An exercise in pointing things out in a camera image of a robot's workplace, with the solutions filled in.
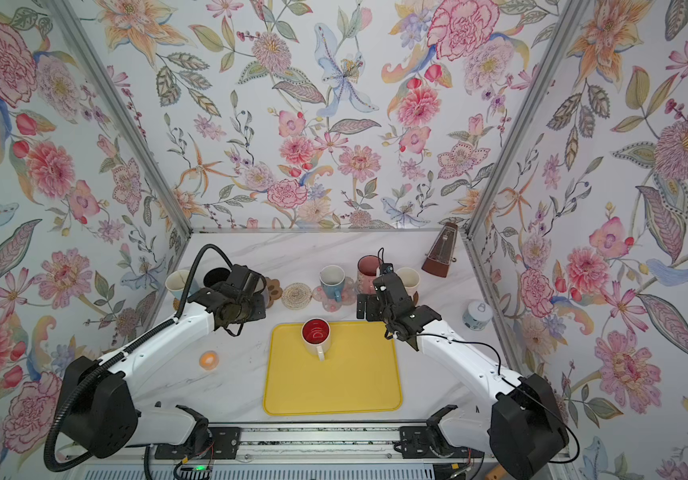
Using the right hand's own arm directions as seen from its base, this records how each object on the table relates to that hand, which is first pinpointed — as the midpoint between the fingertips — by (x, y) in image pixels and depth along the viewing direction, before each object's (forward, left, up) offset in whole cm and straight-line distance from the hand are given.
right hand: (372, 298), depth 85 cm
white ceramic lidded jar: (+2, -33, -10) cm, 34 cm away
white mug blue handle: (+13, +13, -9) cm, 21 cm away
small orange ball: (-14, +47, -13) cm, 51 cm away
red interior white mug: (-7, +16, -12) cm, 21 cm away
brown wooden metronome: (+23, -24, -6) cm, 33 cm away
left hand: (-3, +31, -2) cm, 31 cm away
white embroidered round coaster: (+8, +25, -13) cm, 29 cm away
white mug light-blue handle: (+7, +62, -5) cm, 63 cm away
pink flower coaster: (+6, +13, -14) cm, 20 cm away
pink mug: (+16, +1, -7) cm, 17 cm away
